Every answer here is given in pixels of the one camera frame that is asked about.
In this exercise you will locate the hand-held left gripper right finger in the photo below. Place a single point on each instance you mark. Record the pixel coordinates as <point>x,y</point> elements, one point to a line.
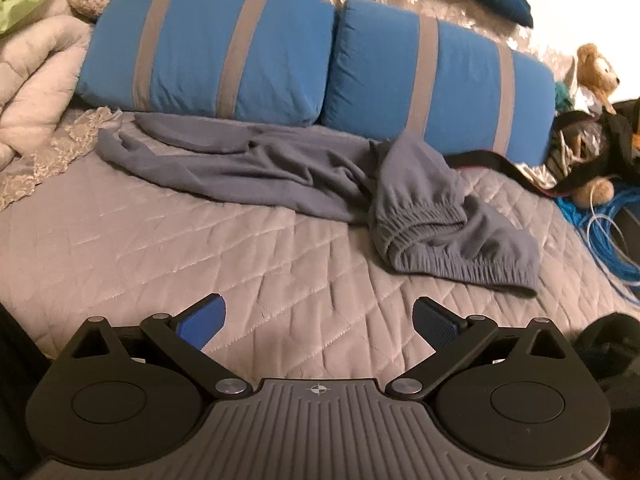
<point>434,327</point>

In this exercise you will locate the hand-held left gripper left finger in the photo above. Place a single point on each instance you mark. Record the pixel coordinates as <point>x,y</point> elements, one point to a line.
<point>202,321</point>

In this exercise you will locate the grey-blue pants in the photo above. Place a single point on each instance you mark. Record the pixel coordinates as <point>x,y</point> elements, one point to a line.
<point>300,170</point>

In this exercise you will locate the dark cloth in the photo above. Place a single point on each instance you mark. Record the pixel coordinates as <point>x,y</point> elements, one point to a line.
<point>610,350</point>

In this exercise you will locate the cream lace cloth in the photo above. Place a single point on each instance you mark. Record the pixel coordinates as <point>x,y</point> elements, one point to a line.
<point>60,145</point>

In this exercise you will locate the blue grey-striped pillow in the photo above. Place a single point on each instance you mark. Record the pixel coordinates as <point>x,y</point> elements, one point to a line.
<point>380,70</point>
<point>200,45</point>

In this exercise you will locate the teal cloth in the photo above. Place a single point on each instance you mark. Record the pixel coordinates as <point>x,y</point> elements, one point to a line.
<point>563,94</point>

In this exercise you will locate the brown teddy bear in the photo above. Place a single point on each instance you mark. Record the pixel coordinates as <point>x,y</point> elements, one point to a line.
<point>595,72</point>

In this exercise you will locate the white puffy comforter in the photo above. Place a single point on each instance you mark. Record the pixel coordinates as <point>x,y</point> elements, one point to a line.
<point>35,70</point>

